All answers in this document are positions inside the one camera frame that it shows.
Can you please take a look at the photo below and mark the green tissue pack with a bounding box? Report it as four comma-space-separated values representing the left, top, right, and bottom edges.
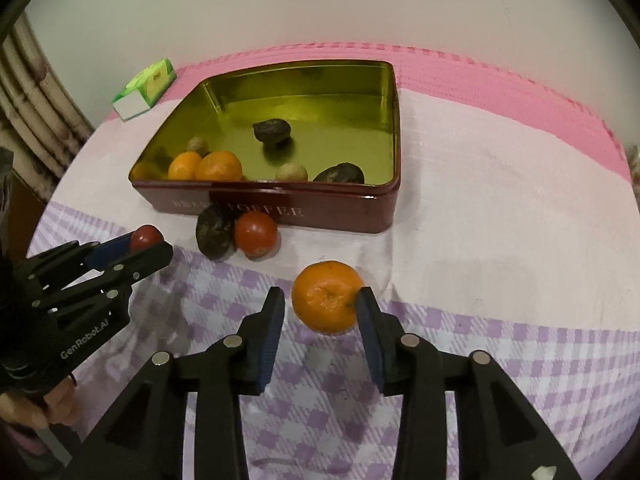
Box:
111, 58, 178, 122

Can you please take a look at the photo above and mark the person's left hand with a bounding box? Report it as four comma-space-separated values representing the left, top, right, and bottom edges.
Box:
0, 377, 83, 431

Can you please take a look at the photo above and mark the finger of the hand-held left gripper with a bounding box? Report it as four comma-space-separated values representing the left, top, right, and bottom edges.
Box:
22, 232, 135, 286
30, 241, 175, 317

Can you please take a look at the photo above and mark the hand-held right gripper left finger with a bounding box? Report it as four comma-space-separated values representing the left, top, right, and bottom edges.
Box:
60, 286, 287, 480

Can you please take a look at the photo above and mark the floral patterned object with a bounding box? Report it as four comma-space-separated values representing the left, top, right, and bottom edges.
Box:
625, 145, 640, 191

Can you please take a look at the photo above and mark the dark red tin box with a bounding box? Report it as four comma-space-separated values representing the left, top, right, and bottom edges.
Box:
127, 60, 402, 234

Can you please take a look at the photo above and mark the medium orange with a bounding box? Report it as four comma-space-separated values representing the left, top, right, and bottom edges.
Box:
195, 150, 244, 182

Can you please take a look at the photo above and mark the beige patterned curtain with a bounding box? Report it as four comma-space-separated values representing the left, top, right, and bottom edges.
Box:
0, 12, 96, 186

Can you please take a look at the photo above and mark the large red tomato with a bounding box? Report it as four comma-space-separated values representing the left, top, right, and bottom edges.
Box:
234, 211, 279, 257

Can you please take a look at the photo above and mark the large orange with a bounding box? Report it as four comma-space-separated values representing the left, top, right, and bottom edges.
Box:
291, 260, 366, 335

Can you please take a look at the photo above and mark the small red tomato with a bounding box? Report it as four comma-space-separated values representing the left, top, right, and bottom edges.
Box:
129, 225, 164, 252

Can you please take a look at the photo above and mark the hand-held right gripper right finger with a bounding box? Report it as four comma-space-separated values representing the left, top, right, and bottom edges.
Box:
354, 286, 583, 480

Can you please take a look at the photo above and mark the pink and purple plaid cloth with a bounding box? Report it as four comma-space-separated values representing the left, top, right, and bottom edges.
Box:
27, 42, 640, 480

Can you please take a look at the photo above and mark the dark brown water chestnut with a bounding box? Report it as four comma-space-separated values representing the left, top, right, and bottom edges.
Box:
252, 118, 291, 146
195, 203, 238, 262
313, 162, 365, 184

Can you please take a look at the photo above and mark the small orange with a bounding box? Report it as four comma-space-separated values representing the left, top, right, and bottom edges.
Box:
167, 152, 203, 181

